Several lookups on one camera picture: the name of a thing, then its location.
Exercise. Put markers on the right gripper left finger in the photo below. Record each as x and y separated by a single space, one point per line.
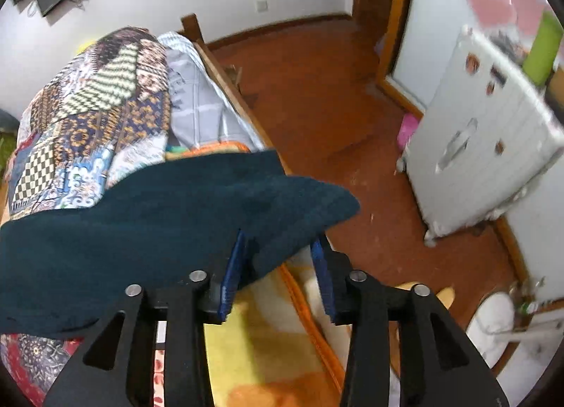
115 364

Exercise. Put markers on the dark teal sweatpants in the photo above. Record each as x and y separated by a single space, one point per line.
62 269

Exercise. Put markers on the patchwork patterned bedspread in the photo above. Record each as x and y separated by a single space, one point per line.
105 115

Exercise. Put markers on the grey striped bedsheet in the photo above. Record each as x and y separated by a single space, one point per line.
201 114

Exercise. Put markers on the green cylinder on fridge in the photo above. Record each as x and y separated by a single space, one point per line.
538 64

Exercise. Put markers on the wooden bed frame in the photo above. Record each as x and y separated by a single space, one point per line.
191 30

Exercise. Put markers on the wooden door frame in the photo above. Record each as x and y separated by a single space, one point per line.
388 17

